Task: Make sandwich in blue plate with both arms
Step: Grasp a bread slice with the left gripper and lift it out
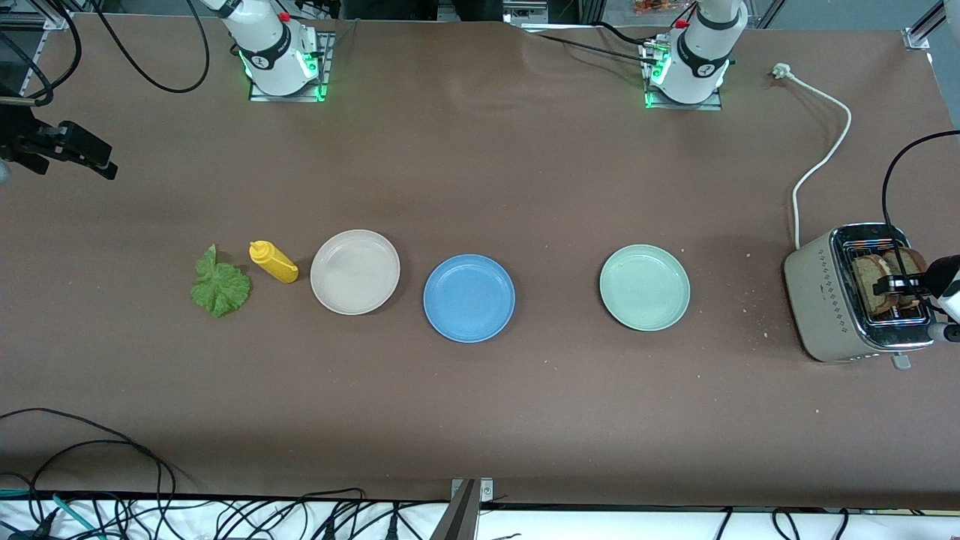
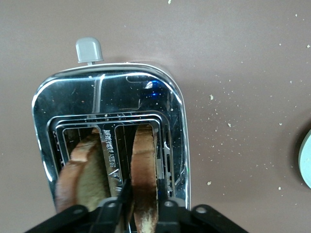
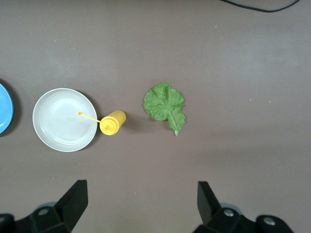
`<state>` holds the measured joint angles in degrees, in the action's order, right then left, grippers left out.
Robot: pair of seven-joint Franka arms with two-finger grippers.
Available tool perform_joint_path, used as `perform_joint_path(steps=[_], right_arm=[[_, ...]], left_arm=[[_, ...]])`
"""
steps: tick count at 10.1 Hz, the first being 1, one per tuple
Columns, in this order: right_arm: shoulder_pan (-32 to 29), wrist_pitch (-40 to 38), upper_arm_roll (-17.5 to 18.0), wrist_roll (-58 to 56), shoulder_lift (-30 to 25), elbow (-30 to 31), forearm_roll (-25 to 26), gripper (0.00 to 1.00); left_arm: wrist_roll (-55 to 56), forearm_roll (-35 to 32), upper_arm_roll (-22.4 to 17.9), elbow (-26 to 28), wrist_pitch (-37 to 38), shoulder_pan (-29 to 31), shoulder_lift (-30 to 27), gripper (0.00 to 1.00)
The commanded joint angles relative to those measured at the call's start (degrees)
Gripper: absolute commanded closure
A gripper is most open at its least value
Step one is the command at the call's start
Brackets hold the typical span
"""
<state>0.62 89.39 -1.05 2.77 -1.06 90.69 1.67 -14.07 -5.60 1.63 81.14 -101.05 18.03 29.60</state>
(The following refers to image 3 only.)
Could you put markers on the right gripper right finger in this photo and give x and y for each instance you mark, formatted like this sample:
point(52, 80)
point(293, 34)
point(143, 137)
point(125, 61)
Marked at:
point(209, 208)

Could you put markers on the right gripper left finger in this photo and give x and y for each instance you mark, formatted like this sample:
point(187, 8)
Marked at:
point(70, 206)

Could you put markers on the yellow mustard squeeze bottle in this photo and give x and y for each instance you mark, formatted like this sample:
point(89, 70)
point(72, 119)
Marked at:
point(114, 121)

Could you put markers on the green lettuce leaf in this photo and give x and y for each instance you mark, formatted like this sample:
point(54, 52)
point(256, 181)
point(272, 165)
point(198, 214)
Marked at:
point(165, 106)

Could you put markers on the beige round plate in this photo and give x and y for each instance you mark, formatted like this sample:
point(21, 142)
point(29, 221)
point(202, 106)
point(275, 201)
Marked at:
point(60, 126)

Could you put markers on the blue round plate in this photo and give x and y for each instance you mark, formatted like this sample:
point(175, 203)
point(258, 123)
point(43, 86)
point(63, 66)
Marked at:
point(5, 109)

